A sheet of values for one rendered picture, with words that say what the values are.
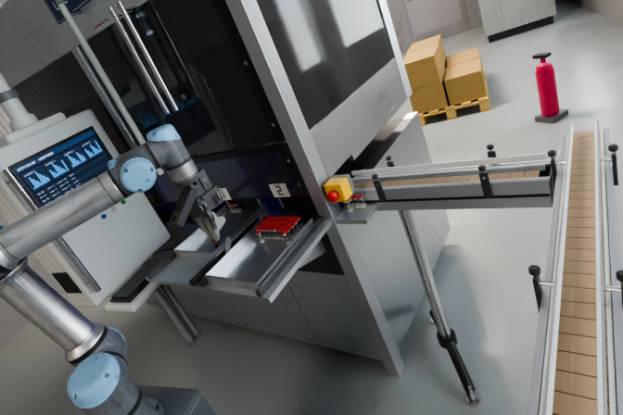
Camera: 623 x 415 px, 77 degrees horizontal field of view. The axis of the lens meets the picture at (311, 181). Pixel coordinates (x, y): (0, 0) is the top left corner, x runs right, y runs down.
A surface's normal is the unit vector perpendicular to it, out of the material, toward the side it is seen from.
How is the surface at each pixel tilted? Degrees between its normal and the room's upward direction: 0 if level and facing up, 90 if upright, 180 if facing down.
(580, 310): 0
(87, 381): 7
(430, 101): 90
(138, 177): 90
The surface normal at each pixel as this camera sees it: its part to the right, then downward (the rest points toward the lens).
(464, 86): -0.32, 0.50
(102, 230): 0.86, -0.15
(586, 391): -0.36, -0.85
